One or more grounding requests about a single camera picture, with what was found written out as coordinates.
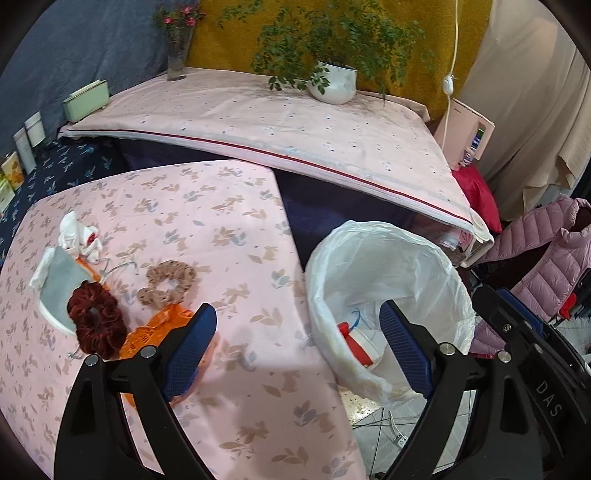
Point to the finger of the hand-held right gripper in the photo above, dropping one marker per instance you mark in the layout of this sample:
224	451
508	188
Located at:
512	314

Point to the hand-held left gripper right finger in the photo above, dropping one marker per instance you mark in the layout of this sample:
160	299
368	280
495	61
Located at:
406	350

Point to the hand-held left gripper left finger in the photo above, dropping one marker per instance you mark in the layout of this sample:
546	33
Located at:
191	350

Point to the orange plastic wrapper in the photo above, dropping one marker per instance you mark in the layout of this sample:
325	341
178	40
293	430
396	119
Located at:
147	332

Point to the trash bin with white bag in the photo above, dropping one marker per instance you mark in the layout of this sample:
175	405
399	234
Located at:
415	272

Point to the white and grey cloth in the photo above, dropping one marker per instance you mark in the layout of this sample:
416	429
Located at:
57	286

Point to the red and white bottle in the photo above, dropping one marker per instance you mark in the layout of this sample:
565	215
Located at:
358	344

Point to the red bag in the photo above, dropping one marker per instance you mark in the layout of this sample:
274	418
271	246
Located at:
570	307

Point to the pink puffer jacket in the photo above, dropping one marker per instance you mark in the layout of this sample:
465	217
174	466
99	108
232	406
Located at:
545	249

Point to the dark red scrunchie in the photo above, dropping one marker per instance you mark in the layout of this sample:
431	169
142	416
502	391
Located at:
111	332

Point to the beige dotted scrunchie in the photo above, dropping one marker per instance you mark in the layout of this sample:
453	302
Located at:
159	272

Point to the white power strip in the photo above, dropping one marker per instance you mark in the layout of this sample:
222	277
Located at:
398	436

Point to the pink floral tablecloth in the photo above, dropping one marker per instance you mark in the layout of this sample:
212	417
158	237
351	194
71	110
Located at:
231	240

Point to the red cloth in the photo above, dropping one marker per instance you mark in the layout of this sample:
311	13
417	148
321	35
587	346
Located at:
478	194

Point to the crumpled white tissue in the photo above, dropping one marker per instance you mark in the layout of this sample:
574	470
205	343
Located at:
74	230

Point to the dark navy cloth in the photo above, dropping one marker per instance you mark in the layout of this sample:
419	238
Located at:
323	203

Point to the pink electric kettle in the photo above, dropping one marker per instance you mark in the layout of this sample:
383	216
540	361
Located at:
455	129

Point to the beige curtain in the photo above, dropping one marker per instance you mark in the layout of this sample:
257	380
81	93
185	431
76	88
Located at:
531	92

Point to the navy floral cloth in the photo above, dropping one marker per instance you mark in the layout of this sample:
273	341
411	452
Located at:
69	161

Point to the pink sheet with red stripe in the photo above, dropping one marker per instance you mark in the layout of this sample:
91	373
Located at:
277	124

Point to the pale green carton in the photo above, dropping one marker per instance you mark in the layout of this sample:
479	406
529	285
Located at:
4	196

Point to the orange and green carton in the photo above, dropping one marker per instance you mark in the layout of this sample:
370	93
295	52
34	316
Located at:
11	173

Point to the mint green box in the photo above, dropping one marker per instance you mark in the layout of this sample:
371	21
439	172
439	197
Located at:
87	101

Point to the potted plant in white pot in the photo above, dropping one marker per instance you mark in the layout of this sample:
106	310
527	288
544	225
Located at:
333	83

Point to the glass vase with flowers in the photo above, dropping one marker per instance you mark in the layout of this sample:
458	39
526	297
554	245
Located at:
177	60

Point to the mustard yellow hanging cloth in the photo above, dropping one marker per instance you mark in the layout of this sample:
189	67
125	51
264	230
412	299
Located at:
231	41

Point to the blue hanging cloth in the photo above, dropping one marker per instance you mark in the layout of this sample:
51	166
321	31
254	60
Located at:
92	46

